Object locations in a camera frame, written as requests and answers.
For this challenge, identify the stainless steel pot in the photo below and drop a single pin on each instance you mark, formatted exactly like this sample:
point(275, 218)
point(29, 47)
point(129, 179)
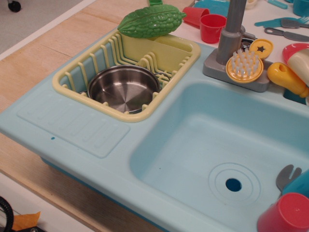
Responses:
point(125, 88)

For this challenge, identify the green toy bitter squash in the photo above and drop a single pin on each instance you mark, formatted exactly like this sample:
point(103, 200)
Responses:
point(152, 21)

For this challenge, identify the yellow plastic dish rack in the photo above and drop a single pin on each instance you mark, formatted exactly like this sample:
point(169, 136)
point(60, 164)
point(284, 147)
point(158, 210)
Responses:
point(170, 57)

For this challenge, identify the light blue toy sink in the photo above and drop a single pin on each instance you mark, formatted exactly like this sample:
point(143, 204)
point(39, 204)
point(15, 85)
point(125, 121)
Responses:
point(205, 160)

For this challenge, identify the yellow round scrub brush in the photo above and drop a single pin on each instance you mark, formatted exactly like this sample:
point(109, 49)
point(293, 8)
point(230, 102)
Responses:
point(244, 66)

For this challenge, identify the red toy cup upright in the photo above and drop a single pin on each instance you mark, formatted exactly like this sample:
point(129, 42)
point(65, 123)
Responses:
point(211, 26)

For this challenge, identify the red toy cup lying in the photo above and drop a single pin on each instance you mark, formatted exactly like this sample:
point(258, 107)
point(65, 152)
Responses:
point(193, 15)

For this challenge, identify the grey toy faucet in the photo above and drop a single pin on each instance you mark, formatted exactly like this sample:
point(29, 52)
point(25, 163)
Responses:
point(230, 41)

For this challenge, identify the teal toy plate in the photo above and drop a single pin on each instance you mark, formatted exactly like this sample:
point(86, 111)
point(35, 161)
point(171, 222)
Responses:
point(219, 7)

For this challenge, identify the yellow star lid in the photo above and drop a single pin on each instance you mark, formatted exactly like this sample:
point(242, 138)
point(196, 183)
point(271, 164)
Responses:
point(261, 47)

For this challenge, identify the grey toy fork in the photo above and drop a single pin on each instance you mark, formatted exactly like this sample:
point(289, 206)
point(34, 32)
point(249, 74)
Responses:
point(287, 175)

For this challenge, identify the pink toy plate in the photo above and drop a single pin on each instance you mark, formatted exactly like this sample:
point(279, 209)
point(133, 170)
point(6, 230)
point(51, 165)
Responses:
point(291, 49)

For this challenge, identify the teal toy utensil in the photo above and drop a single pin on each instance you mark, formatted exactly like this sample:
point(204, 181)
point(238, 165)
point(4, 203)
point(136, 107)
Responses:
point(272, 23)

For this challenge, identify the cream toy container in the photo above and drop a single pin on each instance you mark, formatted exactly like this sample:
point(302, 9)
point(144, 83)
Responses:
point(299, 64)

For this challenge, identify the grey toy knife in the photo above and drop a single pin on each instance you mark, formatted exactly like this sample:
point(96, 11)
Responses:
point(288, 35)

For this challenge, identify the grey toy spatula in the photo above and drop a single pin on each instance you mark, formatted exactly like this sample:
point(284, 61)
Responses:
point(292, 24)

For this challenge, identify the red cup bottom right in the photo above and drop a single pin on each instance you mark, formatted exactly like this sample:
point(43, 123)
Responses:
point(290, 213)

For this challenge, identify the orange tape piece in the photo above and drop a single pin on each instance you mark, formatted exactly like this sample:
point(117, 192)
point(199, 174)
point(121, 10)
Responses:
point(25, 221)

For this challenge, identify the black caster wheel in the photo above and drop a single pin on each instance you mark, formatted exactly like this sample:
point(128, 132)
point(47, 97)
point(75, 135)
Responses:
point(14, 6)

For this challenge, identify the teal toy cup top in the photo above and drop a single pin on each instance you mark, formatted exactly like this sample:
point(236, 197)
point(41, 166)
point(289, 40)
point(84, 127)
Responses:
point(301, 7)

